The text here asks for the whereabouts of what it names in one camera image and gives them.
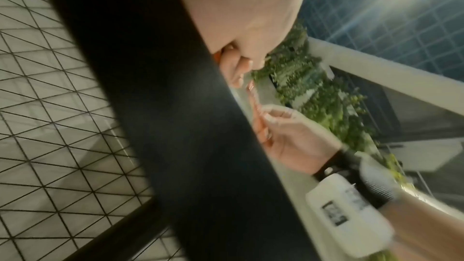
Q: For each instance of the person's right hand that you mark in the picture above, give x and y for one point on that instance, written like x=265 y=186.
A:
x=297 y=142

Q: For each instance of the person's left hand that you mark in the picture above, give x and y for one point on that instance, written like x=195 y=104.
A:
x=246 y=10

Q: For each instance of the red coffee stick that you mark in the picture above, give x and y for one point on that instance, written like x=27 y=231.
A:
x=217 y=56
x=259 y=122

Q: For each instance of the black table base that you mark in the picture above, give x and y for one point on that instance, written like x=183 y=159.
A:
x=181 y=111

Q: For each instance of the gridded glass facade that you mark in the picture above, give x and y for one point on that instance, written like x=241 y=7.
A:
x=380 y=10

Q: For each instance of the green leafy plant wall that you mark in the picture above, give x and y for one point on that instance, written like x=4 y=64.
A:
x=319 y=96

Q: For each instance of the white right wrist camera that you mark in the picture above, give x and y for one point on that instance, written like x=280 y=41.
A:
x=344 y=225

